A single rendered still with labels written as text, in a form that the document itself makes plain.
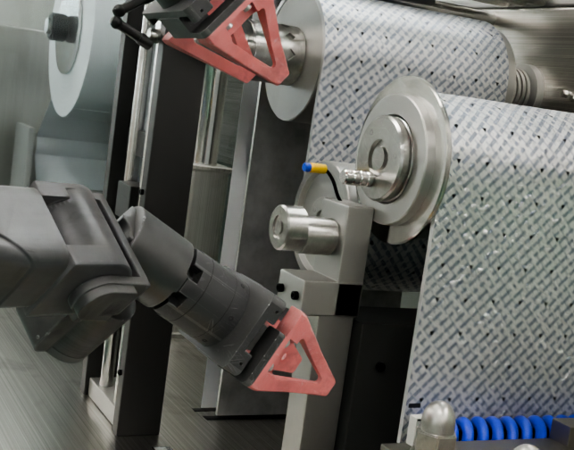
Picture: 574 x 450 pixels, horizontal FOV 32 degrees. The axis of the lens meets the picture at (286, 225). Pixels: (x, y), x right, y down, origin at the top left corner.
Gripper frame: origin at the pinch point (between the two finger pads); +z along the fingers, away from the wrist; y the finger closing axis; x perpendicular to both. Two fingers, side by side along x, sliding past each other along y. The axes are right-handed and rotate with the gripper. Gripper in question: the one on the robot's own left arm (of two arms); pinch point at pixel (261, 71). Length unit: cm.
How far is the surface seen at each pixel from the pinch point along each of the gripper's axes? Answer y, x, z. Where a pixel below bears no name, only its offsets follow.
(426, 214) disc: 6.8, 1.0, 16.7
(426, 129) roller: 6.1, 5.9, 11.6
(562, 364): 7.5, 2.2, 37.7
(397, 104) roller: 1.5, 7.2, 10.4
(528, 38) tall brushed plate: -24, 37, 29
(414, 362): 7.3, -8.1, 25.2
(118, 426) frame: -26.5, -29.7, 25.7
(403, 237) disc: 3.9, -0.8, 18.2
